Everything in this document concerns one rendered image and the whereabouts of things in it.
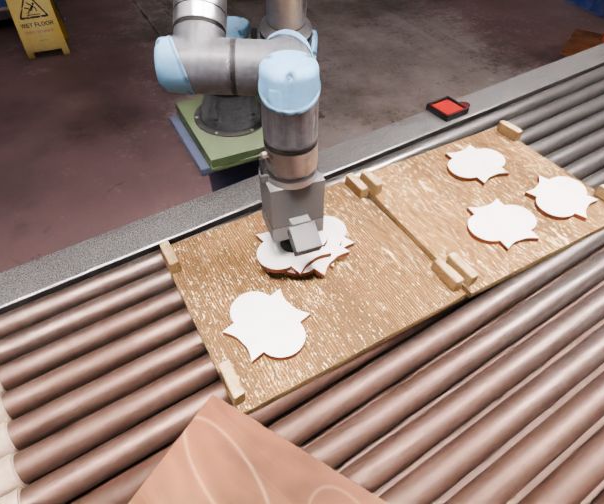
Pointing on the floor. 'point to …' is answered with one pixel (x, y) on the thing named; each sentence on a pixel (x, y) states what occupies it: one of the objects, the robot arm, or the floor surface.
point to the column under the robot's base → (208, 165)
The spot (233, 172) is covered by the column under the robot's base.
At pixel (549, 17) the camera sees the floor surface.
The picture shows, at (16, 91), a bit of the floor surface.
